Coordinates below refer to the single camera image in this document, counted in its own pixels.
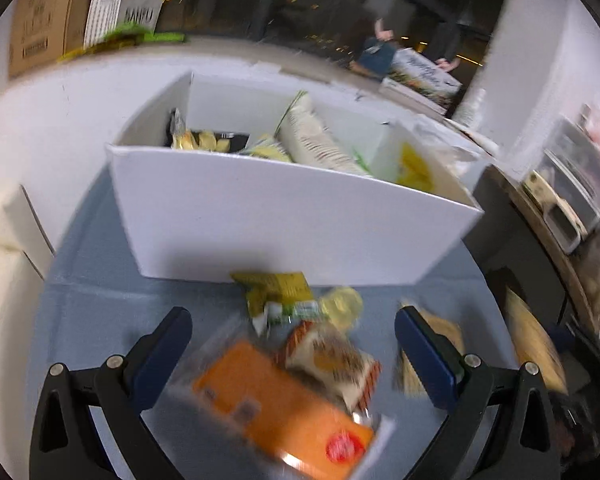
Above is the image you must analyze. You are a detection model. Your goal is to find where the yellow printed box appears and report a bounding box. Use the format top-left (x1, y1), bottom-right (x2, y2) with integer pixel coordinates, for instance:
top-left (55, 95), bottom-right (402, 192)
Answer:
top-left (522, 169), bottom-right (562, 207)

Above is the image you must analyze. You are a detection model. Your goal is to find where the clear drawer unit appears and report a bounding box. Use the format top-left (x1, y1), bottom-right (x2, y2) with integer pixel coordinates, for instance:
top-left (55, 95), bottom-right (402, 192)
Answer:
top-left (534, 114), bottom-right (600, 213)

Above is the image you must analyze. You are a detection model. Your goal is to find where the clear jelly cup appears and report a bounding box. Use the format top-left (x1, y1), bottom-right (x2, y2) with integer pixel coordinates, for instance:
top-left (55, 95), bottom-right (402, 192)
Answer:
top-left (319, 287), bottom-right (364, 332)

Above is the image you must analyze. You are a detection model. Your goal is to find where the dark wooden desk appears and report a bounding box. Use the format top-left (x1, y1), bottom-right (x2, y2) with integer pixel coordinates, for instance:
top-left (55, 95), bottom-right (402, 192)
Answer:
top-left (479, 164), bottom-right (600, 333)

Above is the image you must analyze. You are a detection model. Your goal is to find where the cream sofa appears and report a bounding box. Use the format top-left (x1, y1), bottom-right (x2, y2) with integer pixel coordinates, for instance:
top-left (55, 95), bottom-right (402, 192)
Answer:
top-left (0, 184), bottom-right (57, 353)

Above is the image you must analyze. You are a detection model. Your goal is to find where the long white snack packet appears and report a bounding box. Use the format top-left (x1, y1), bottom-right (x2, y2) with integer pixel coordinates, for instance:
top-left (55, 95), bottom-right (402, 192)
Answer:
top-left (278, 90), bottom-right (372, 177)

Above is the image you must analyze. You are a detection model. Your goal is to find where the white black device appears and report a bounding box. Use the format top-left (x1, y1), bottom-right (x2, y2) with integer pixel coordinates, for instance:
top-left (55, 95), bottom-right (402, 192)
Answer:
top-left (544, 199), bottom-right (589, 254)

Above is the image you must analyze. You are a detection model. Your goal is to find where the white brown snack packet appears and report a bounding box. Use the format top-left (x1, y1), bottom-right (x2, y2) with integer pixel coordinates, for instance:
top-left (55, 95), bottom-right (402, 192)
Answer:
top-left (279, 320), bottom-right (383, 412)

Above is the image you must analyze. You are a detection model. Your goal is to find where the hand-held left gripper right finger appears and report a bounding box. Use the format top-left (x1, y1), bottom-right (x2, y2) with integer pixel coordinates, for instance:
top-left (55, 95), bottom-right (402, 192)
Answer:
top-left (395, 305), bottom-right (561, 480)

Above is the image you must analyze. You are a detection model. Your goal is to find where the clear plastic bag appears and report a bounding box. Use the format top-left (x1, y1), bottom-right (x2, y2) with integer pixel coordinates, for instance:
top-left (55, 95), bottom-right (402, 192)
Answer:
top-left (414, 114), bottom-right (499, 173)

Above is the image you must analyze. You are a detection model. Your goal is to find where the white plastic bottle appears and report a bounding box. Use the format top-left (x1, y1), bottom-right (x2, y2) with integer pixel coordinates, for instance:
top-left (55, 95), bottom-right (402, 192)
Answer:
top-left (452, 87), bottom-right (489, 127)

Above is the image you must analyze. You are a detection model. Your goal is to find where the black yellow snack packet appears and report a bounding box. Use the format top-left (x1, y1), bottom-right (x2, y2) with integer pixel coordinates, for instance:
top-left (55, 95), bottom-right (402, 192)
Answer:
top-left (169, 108), bottom-right (252, 154)

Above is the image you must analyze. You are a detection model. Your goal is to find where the brown board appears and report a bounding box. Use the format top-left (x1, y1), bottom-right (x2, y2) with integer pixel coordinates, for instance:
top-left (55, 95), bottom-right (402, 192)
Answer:
top-left (504, 284), bottom-right (567, 393)

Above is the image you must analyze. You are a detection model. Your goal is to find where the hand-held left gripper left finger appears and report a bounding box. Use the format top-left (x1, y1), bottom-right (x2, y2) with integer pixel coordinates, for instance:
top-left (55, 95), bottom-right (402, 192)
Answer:
top-left (30, 306), bottom-right (193, 480)

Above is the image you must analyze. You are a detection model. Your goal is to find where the olive yellow snack packet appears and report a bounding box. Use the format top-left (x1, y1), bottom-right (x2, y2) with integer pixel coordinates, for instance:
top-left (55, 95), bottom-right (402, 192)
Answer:
top-left (229, 270), bottom-right (327, 337)

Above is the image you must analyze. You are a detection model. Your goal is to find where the round cracker packet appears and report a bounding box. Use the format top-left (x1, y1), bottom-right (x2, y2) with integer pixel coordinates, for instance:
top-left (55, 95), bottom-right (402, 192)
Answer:
top-left (392, 302), bottom-right (467, 400)

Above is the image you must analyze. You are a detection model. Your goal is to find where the printed tissue box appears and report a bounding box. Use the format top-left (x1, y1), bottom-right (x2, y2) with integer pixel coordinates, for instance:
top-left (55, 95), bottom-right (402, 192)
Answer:
top-left (349, 19), bottom-right (464, 114)

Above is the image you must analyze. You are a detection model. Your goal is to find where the white cardboard box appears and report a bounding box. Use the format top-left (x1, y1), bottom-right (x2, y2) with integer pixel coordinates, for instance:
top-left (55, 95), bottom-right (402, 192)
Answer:
top-left (105, 71), bottom-right (485, 287)

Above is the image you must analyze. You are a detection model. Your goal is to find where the brown cardboard box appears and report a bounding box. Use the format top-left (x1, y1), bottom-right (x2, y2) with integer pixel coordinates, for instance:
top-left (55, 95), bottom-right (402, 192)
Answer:
top-left (7, 0), bottom-right (87, 80)

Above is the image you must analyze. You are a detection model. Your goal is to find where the orange snack packet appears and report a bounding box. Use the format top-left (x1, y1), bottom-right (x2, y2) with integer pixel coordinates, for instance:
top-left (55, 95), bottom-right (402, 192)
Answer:
top-left (191, 339), bottom-right (397, 479)

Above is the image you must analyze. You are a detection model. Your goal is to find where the pile of green packets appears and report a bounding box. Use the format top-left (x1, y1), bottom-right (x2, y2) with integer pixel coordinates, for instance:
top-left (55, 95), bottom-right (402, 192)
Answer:
top-left (57, 29), bottom-right (187, 64)

